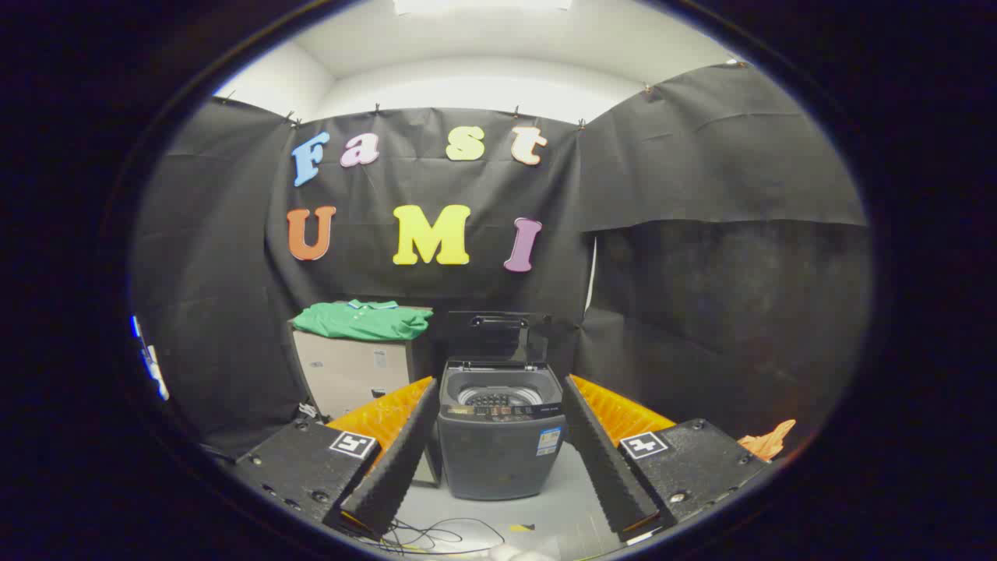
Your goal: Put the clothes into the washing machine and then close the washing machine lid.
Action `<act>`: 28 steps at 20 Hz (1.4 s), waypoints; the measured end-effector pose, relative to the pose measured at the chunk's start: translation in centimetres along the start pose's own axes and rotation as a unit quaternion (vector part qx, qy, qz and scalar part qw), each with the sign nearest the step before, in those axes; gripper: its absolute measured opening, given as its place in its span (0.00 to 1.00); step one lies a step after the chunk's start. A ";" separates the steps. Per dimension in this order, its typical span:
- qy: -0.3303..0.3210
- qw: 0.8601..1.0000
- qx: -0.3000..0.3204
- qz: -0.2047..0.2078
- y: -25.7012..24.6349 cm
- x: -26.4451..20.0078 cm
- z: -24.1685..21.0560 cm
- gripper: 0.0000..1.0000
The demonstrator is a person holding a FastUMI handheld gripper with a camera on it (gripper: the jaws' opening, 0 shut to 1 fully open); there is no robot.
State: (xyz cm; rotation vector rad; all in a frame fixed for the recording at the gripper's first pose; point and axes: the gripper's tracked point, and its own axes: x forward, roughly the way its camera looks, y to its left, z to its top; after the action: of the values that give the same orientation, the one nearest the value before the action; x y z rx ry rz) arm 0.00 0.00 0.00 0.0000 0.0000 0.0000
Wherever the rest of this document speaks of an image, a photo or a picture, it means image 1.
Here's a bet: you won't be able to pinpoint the grey cabinet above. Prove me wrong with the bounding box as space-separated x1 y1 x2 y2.
290 321 442 488

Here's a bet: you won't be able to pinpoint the black cables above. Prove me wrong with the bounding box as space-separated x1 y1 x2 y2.
343 516 507 556

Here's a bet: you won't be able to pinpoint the dark grey washing machine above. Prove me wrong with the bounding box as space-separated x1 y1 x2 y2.
436 358 566 501

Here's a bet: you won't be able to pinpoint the transparent washing machine lid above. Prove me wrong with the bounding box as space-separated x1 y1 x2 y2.
447 310 552 367

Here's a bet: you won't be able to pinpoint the orange cloth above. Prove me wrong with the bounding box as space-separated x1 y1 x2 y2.
736 419 797 462

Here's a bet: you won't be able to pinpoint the white and blue object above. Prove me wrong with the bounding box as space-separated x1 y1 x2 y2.
131 314 171 402

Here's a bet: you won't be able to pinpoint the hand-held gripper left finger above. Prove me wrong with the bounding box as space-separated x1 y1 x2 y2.
234 376 441 540

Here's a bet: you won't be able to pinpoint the green polo shirt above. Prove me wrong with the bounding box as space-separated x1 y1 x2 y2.
290 299 434 341

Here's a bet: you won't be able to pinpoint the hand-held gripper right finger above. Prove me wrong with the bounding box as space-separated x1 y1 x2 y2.
561 374 772 542

